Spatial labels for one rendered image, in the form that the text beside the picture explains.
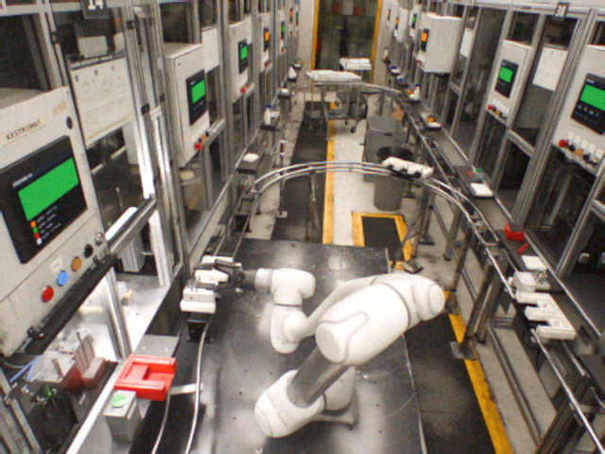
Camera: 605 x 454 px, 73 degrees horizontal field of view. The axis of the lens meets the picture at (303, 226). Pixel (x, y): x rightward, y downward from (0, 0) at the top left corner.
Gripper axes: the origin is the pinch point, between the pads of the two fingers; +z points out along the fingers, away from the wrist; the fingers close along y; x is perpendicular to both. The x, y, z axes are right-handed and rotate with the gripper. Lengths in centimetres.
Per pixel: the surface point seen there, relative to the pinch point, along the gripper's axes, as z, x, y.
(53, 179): 18, 38, 54
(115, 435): 12, 51, -19
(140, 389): 10.4, 37.0, -16.8
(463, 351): -143, -79, -109
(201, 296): 5.6, -12.9, -21.1
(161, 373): 7.9, 27.4, -20.6
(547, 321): -143, -21, -27
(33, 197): 18, 45, 53
